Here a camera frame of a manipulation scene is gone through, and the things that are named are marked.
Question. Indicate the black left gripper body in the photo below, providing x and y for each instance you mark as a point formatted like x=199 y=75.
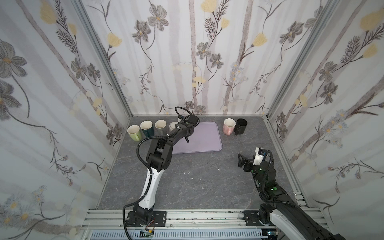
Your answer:
x=187 y=132

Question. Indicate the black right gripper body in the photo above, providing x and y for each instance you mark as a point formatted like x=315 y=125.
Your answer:
x=247 y=162

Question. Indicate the white ceramic mug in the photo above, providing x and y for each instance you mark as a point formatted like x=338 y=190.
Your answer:
x=172 y=126

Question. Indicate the grey ceramic mug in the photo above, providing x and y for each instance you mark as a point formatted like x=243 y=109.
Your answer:
x=161 y=127

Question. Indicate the black ceramic mug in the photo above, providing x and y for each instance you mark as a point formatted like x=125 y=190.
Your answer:
x=240 y=126

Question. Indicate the pink ceramic mug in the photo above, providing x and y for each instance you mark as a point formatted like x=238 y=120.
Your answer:
x=229 y=125

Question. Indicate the dark green ceramic mug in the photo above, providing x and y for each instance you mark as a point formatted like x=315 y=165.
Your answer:
x=147 y=128

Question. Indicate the light green ceramic mug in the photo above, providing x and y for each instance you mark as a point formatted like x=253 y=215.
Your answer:
x=134 y=132

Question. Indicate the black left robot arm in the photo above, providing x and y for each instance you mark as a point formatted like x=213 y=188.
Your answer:
x=158 y=159

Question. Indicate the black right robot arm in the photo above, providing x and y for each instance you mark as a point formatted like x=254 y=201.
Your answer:
x=279 y=209

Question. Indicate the lilac plastic tray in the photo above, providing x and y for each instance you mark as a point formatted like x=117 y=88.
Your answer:
x=206 y=138

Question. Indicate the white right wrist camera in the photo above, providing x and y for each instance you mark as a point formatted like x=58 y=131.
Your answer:
x=259 y=156

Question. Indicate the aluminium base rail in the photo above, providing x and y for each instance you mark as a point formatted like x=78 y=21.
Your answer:
x=176 y=225

